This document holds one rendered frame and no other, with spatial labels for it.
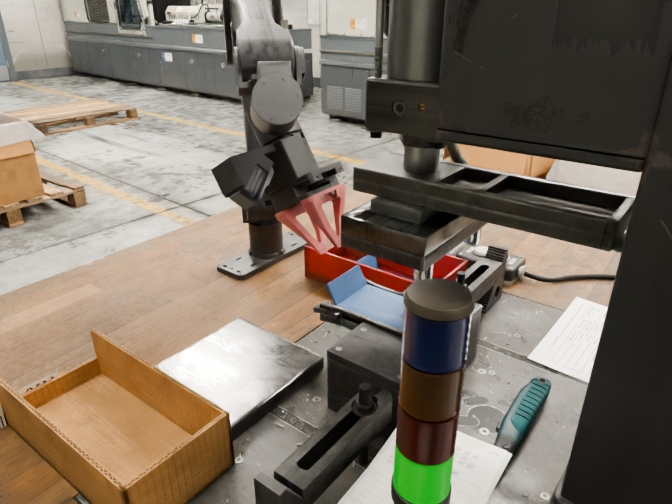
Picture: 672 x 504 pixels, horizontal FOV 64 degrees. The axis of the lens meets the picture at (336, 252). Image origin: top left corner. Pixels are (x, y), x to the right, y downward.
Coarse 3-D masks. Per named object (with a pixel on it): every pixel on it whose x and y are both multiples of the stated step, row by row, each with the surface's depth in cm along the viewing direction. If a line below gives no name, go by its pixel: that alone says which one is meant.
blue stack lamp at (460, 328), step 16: (416, 320) 29; (432, 320) 28; (464, 320) 29; (416, 336) 29; (432, 336) 29; (448, 336) 29; (464, 336) 29; (416, 352) 30; (432, 352) 29; (448, 352) 29; (464, 352) 30; (432, 368) 30; (448, 368) 30
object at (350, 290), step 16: (352, 272) 72; (336, 288) 69; (352, 288) 71; (368, 288) 72; (336, 304) 68; (352, 304) 69; (368, 304) 69; (384, 304) 69; (400, 304) 69; (384, 320) 65; (400, 320) 65
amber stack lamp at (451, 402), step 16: (400, 368) 32; (416, 368) 30; (464, 368) 31; (400, 384) 32; (416, 384) 30; (432, 384) 30; (448, 384) 30; (400, 400) 32; (416, 400) 31; (432, 400) 31; (448, 400) 31; (416, 416) 31; (432, 416) 31; (448, 416) 31
